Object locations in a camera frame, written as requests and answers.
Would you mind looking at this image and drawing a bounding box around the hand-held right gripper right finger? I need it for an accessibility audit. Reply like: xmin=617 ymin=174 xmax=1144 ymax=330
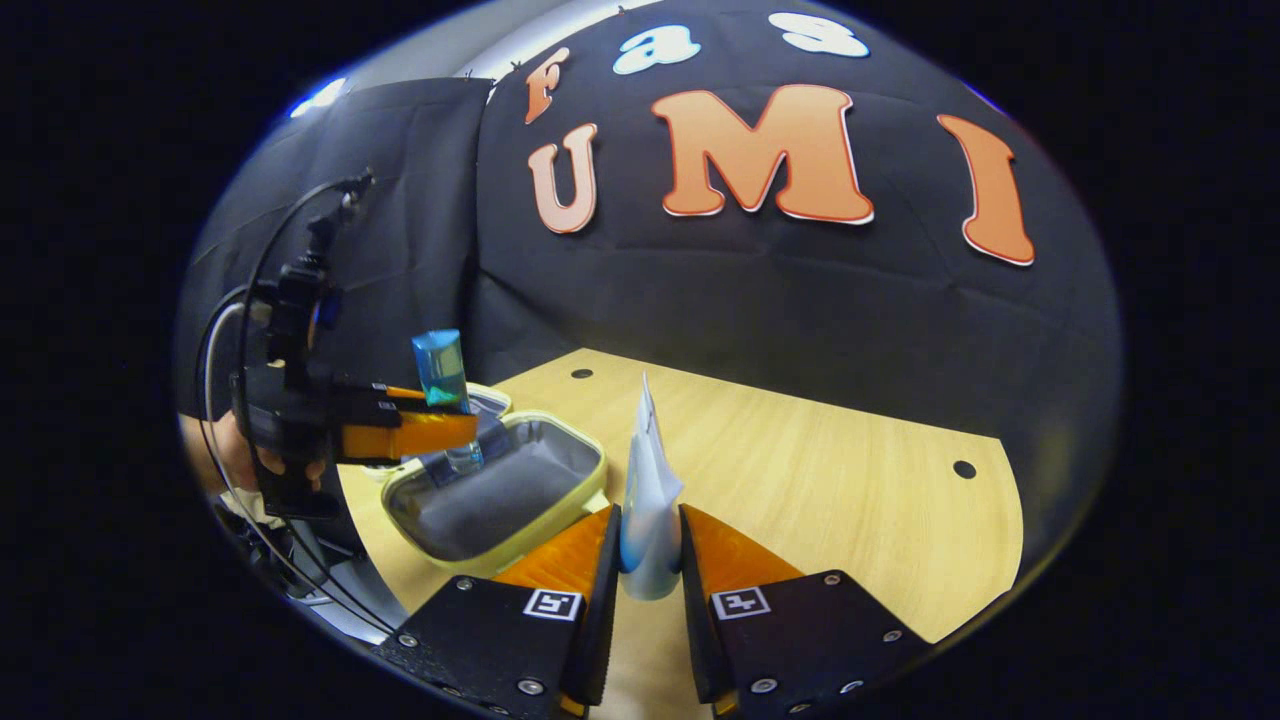
xmin=678 ymin=503 xmax=936 ymax=719

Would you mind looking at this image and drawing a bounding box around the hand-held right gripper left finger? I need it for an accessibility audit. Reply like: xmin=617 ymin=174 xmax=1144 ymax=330
xmin=375 ymin=503 xmax=623 ymax=720

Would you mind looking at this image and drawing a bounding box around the clear bottle with blue cap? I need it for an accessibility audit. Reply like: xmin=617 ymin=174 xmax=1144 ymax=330
xmin=412 ymin=329 xmax=486 ymax=476

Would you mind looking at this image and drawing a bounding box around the white and blue tube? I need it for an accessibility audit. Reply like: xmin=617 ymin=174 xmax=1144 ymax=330
xmin=619 ymin=372 xmax=686 ymax=601

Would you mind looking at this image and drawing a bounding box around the pale yellow small suitcase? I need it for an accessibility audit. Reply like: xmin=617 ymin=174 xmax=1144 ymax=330
xmin=362 ymin=382 xmax=609 ymax=579

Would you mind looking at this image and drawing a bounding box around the black cable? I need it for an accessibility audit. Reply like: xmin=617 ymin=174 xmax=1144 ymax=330
xmin=195 ymin=175 xmax=401 ymax=641

